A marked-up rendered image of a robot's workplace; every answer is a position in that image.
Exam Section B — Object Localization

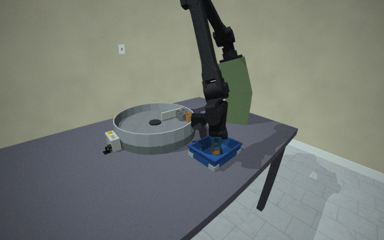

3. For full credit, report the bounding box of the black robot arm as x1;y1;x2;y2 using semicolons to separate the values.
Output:
180;0;243;132

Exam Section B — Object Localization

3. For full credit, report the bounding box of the blue open crate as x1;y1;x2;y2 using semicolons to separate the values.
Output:
188;135;242;172

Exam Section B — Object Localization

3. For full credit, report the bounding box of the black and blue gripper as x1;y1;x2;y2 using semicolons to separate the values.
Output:
209;116;228;150

